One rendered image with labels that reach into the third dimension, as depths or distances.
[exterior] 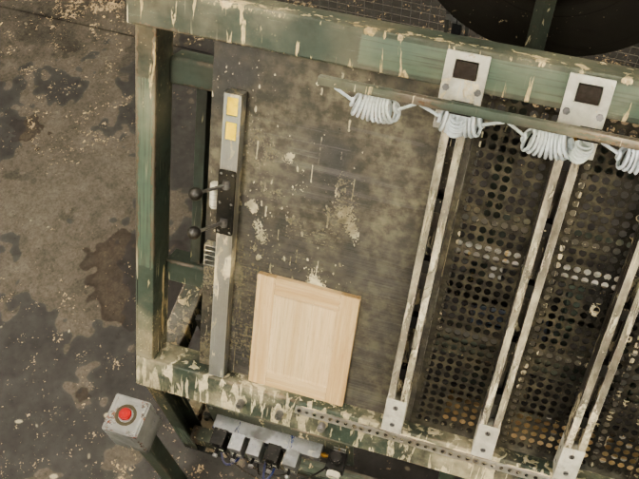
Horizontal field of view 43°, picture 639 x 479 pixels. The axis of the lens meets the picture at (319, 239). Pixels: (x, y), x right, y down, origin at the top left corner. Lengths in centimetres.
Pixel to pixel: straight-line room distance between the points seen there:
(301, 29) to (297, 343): 98
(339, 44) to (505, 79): 39
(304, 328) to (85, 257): 182
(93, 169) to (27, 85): 74
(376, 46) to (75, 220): 251
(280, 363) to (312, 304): 26
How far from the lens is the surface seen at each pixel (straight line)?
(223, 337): 253
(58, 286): 399
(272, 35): 200
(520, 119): 177
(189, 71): 226
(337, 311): 237
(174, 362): 268
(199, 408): 338
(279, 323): 246
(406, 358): 238
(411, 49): 192
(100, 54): 482
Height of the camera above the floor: 333
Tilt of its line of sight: 59 degrees down
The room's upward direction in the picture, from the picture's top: 5 degrees counter-clockwise
